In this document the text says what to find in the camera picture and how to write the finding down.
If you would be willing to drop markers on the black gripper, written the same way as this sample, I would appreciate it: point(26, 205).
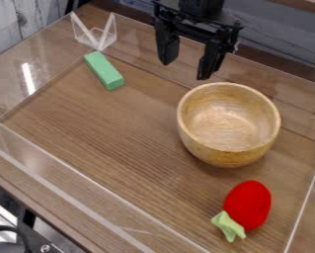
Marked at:
point(202, 20)

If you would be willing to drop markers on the light wooden bowl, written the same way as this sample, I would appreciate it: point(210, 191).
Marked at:
point(227, 124)

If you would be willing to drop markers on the red plush strawberry toy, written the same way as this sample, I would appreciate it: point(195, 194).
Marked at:
point(245, 210)

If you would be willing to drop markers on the green rectangular block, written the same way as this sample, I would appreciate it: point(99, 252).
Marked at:
point(105, 70)

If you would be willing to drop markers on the clear acrylic corner bracket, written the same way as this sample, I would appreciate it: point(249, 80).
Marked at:
point(97, 38)

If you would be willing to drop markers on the black table leg frame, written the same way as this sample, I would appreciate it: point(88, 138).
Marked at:
point(39, 244)

